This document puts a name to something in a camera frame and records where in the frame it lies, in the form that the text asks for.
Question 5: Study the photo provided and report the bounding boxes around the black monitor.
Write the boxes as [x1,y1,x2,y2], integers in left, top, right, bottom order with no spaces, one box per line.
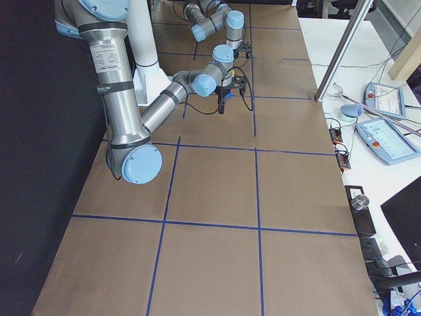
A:
[381,178,421,270]

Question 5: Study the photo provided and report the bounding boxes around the aluminium frame post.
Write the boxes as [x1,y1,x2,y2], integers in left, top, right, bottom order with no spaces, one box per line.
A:
[314,0,374,102]

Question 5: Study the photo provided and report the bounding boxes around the white pole base plate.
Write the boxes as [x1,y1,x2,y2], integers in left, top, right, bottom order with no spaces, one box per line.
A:
[133,63,171,106]

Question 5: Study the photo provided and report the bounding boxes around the blue cup on tape roll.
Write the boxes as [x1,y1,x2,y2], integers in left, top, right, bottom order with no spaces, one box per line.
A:
[338,103,363,122]

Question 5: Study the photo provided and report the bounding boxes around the black box under cup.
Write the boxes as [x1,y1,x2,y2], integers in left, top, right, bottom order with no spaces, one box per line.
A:
[345,185,376,238]

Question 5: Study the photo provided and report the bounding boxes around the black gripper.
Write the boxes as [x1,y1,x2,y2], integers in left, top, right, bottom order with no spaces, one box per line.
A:
[215,86,232,114]
[233,48,241,59]

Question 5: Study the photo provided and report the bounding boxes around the reacher grabber stick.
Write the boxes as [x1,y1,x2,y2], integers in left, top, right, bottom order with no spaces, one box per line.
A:
[333,82,420,136]

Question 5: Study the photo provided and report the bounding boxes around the teach pendant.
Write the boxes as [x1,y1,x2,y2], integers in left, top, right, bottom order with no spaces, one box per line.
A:
[356,118,420,165]
[363,82,406,119]

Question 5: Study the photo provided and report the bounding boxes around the near teach pendant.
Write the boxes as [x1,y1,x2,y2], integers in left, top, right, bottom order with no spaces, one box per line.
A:
[356,118,420,165]

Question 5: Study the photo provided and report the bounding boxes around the far teach pendant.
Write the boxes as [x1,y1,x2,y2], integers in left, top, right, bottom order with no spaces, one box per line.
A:
[363,82,406,119]

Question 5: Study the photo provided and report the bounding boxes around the metal cup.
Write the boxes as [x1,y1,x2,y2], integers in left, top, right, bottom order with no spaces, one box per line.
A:
[351,194,370,211]

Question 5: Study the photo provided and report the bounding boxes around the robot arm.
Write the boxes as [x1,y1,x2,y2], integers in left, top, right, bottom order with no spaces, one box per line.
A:
[55,1,244,184]
[183,1,247,59]

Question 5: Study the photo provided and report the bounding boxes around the orange black connector far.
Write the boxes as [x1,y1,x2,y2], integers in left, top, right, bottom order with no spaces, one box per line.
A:
[328,127,343,144]

